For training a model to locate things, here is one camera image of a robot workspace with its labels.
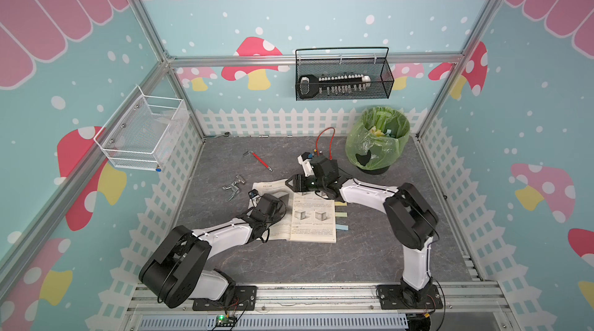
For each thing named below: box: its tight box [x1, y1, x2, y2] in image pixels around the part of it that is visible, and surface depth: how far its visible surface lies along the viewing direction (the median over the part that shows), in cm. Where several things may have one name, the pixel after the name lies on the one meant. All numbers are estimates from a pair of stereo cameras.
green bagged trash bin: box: [344, 105, 411, 175], surface depth 96 cm
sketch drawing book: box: [251, 178, 337, 244], surface depth 92 cm
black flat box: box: [320, 159, 339, 178], surface depth 75 cm
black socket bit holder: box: [297, 74, 372, 99], surface depth 91 cm
